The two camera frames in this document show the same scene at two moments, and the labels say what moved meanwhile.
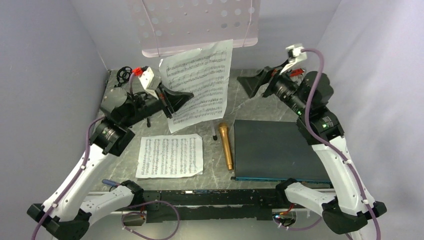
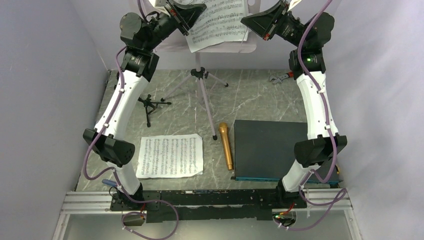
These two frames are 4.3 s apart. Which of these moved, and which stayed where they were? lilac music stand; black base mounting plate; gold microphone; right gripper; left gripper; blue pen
Moved: lilac music stand; right gripper; left gripper
Stayed: black base mounting plate; gold microphone; blue pen
